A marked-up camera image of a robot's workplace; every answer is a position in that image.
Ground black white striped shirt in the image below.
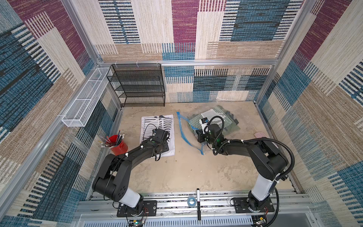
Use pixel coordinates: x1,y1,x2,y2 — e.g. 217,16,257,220
140,114,176,157

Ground clear vacuum bag blue zip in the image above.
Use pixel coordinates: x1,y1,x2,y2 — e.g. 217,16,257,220
177,105,240,155

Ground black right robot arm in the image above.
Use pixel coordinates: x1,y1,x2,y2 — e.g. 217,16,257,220
196,124,295,212

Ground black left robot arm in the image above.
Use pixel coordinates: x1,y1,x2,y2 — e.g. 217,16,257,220
92,129,170,214

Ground green patterned garment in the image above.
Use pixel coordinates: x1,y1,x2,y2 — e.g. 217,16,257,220
189,106,240,135

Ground red cup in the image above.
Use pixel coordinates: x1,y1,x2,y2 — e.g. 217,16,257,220
109,135,128,156

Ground pens in red cup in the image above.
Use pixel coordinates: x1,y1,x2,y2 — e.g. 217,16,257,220
98,131,124,148

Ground black marker pen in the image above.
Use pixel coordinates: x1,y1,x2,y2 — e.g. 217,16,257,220
196,188,201,221

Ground black mesh shelf rack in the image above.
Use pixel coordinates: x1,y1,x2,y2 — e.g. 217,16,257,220
107,63,166,107

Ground blue tape roll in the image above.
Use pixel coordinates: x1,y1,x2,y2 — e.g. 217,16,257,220
187,196,198,208

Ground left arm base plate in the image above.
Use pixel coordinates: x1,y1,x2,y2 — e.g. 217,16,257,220
116,200,157,218

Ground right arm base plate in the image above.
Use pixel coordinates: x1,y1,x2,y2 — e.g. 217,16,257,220
230,197,275,213

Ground white wire wall basket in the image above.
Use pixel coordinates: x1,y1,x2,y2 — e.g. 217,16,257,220
61,68,109,127

